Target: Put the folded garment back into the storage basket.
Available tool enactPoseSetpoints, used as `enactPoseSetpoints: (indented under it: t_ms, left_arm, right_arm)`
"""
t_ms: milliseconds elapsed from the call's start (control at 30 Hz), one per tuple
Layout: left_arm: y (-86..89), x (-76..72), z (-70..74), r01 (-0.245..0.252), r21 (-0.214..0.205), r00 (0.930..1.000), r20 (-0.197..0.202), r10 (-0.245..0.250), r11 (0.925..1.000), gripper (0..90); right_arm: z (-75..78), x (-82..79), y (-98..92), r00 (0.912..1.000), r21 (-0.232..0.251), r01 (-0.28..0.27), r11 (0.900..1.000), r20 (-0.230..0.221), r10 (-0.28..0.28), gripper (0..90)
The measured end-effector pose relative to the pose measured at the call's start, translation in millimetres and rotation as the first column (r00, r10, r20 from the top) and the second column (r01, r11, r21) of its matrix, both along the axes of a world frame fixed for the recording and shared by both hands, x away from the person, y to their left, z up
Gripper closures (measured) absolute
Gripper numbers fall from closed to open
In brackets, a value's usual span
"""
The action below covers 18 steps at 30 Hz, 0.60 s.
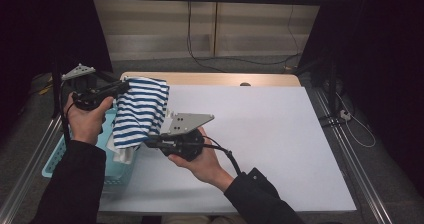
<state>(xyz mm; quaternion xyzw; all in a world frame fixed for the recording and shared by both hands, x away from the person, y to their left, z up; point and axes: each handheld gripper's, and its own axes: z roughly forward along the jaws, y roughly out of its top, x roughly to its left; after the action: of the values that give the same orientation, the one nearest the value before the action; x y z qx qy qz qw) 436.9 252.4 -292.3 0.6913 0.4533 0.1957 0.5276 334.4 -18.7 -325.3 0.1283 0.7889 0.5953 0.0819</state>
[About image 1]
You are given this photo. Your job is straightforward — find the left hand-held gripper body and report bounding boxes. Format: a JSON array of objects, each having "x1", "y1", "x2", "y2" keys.
[{"x1": 61, "y1": 62, "x2": 116, "y2": 112}]

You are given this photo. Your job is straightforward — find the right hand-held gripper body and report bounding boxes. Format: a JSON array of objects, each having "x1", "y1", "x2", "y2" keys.
[{"x1": 156, "y1": 113, "x2": 216, "y2": 162}]

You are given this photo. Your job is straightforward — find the blue white striped shirt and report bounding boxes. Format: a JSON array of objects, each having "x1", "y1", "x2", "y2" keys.
[{"x1": 105, "y1": 76, "x2": 171, "y2": 165}]

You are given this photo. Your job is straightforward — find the light blue plastic basket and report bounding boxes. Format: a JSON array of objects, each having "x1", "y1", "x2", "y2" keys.
[{"x1": 41, "y1": 107, "x2": 141, "y2": 187}]

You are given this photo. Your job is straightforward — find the person's left hand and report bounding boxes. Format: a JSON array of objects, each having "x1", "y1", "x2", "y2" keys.
[{"x1": 63, "y1": 91, "x2": 115, "y2": 147}]

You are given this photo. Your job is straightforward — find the person's right hand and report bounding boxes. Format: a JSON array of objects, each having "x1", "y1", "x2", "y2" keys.
[{"x1": 167, "y1": 127, "x2": 235, "y2": 194}]

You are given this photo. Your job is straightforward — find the yellow floor item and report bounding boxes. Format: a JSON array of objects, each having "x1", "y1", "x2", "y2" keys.
[{"x1": 37, "y1": 77, "x2": 56, "y2": 96}]

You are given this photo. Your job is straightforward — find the black curtain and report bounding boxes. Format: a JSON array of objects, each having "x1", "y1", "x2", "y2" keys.
[
  {"x1": 0, "y1": 0, "x2": 113, "y2": 145},
  {"x1": 297, "y1": 0, "x2": 424, "y2": 195}
]

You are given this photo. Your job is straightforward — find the right hand-held gripper black cable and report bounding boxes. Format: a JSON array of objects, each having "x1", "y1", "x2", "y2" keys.
[{"x1": 201, "y1": 135, "x2": 243, "y2": 177}]

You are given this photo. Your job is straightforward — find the aluminium floor rail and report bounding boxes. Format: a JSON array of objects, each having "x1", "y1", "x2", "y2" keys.
[
  {"x1": 0, "y1": 112, "x2": 68, "y2": 224},
  {"x1": 313, "y1": 88, "x2": 392, "y2": 224}
]

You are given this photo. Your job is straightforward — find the thin black wall cable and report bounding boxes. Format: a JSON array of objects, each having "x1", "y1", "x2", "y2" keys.
[{"x1": 196, "y1": 0, "x2": 304, "y2": 67}]

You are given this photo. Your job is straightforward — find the white floor cable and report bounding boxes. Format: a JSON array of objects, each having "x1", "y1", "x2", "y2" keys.
[{"x1": 334, "y1": 92, "x2": 377, "y2": 149}]

